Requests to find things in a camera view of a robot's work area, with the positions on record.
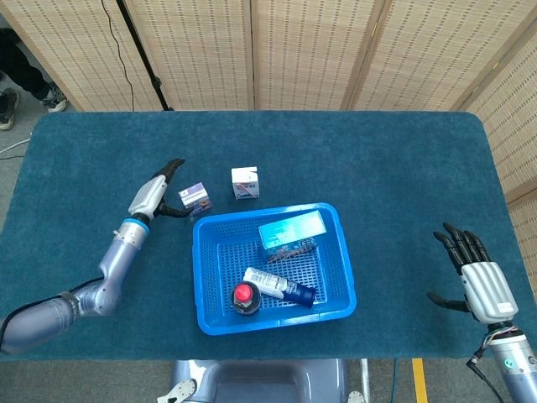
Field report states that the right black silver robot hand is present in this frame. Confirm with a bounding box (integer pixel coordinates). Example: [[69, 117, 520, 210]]
[[426, 222, 519, 325]]

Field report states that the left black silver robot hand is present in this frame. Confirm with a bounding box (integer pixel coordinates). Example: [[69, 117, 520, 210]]
[[127, 158, 192, 222]]

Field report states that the small purple carton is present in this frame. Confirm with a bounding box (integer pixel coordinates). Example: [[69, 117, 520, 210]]
[[178, 182, 213, 217]]

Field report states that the white milk carton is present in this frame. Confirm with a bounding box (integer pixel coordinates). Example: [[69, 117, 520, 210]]
[[231, 166, 261, 201]]

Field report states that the cola bottle red cap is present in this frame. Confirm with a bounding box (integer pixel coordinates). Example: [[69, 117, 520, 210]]
[[231, 282, 263, 316]]

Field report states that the blue chocolate cookie box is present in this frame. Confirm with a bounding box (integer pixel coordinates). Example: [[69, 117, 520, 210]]
[[257, 209, 328, 264]]

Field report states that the white bottle blue cap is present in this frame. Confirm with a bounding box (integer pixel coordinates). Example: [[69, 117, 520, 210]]
[[242, 266, 316, 310]]

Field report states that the blue perforated plastic basket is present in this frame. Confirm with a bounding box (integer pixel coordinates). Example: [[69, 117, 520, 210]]
[[191, 202, 358, 336]]

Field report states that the yellow floor tape strip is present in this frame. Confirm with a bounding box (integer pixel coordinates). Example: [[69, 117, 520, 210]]
[[411, 358, 429, 403]]

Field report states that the dark sneaker white sole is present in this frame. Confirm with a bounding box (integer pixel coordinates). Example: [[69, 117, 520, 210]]
[[0, 87, 21, 131], [41, 81, 68, 113]]

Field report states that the black tripod stand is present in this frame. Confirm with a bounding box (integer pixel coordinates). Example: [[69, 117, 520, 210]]
[[116, 0, 175, 112]]

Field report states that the teal table cloth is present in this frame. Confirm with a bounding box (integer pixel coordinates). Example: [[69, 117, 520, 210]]
[[0, 110, 529, 362]]

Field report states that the person black trousers leg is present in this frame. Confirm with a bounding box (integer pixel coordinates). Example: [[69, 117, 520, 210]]
[[0, 29, 51, 101]]

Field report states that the grey-blue robot torso base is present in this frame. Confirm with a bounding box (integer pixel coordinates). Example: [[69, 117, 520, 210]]
[[157, 359, 370, 403]]

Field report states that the bamboo folding screen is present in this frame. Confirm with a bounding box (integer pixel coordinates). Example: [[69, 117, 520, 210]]
[[0, 0, 537, 202]]

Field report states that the black wrist connector cable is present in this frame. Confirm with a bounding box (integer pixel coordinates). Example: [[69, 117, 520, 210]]
[[466, 335, 503, 403]]

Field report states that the blue floor cable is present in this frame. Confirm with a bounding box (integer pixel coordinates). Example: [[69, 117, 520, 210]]
[[389, 359, 399, 403]]

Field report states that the white floor cable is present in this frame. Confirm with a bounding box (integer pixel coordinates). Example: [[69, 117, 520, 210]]
[[0, 132, 34, 160]]

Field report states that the thin black hanging cable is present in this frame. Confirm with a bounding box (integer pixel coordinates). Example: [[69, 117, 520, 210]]
[[100, 0, 135, 112]]

